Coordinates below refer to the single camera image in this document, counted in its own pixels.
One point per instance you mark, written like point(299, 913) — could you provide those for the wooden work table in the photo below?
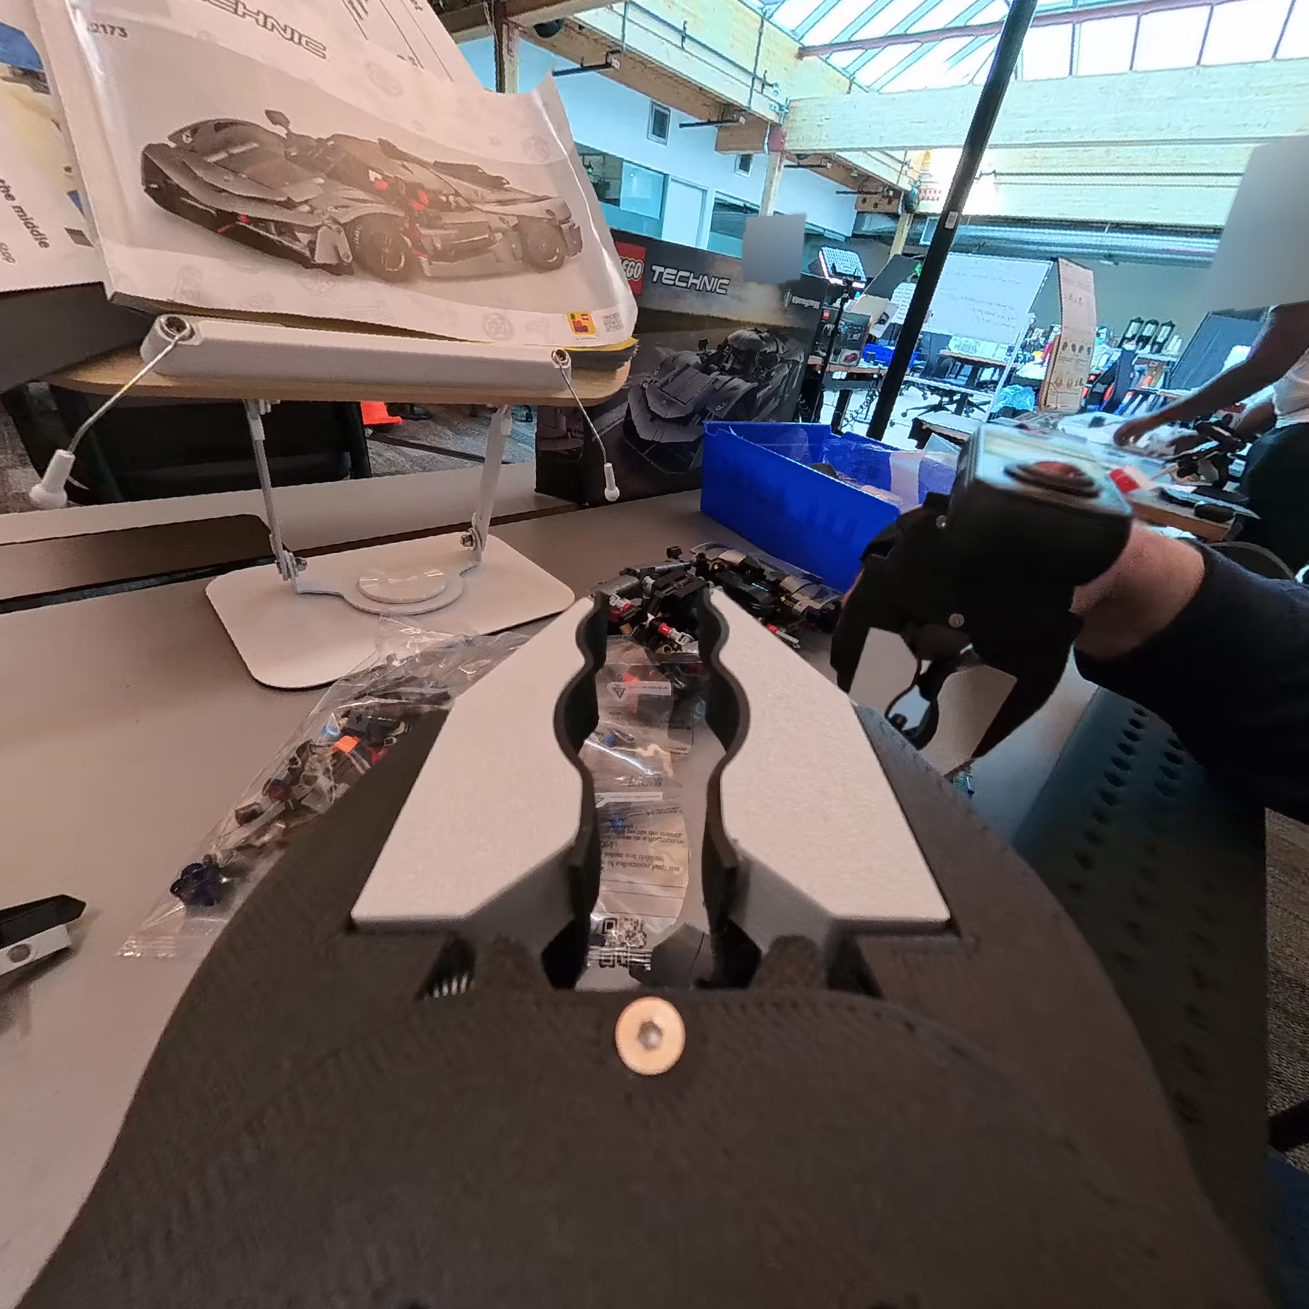
point(1196, 515)

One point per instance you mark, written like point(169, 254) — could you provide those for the blue plastic bin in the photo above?
point(777, 500)

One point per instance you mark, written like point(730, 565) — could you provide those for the cardboard sign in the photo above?
point(1069, 336)

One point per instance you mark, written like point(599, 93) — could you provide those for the printed instruction sheet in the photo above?
point(40, 204)

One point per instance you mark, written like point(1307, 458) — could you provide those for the clear bag with warning print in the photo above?
point(634, 847)

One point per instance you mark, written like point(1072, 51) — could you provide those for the person's right forearm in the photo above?
point(1246, 663)

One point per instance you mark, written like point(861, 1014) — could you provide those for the dark toy set box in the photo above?
point(674, 408)

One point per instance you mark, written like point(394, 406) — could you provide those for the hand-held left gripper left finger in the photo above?
point(470, 818)

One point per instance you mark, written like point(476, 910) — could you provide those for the black perforated board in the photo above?
point(1145, 869)

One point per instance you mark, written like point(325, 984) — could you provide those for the white board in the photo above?
point(981, 300)

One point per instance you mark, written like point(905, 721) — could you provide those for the clear bag of brick pieces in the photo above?
point(307, 755)

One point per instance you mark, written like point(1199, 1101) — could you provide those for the orange cone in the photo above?
point(380, 414)

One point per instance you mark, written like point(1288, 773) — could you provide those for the building manual in plastic sleeve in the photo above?
point(307, 101)

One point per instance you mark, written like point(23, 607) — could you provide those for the person's right hand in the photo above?
point(1145, 592)

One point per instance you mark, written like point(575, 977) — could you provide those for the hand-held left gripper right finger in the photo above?
point(838, 818)

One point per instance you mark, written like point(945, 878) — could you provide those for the white book stand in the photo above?
point(307, 643)

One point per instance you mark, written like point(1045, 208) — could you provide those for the flat brick assembly grey blade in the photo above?
point(29, 925)

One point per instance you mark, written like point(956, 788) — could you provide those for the black metal pole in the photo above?
point(950, 204)

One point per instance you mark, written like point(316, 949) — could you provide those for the dark chair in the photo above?
point(1252, 562)

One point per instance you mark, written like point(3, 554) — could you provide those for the large toy brick car model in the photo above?
point(755, 587)

